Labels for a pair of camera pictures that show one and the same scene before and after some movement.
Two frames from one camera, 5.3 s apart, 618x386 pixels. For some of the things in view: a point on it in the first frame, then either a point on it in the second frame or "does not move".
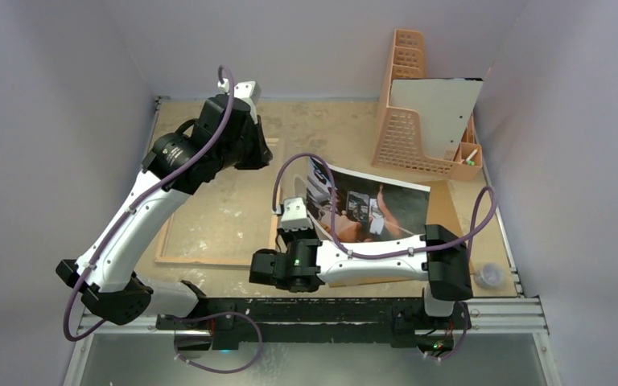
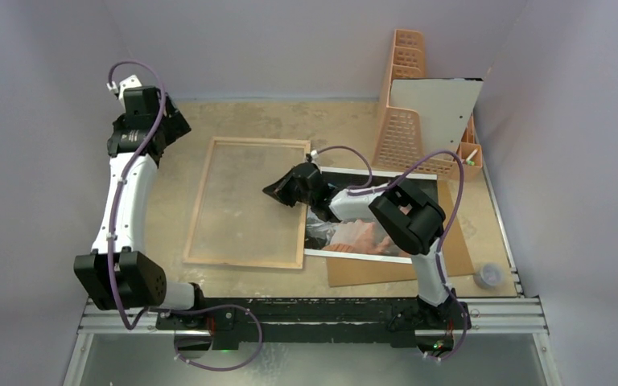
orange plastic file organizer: [399, 140] does not move
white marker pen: [468, 160] does not move
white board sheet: [445, 107] does not move
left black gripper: [262, 155] -> [175, 126]
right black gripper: [295, 234] -> [290, 185]
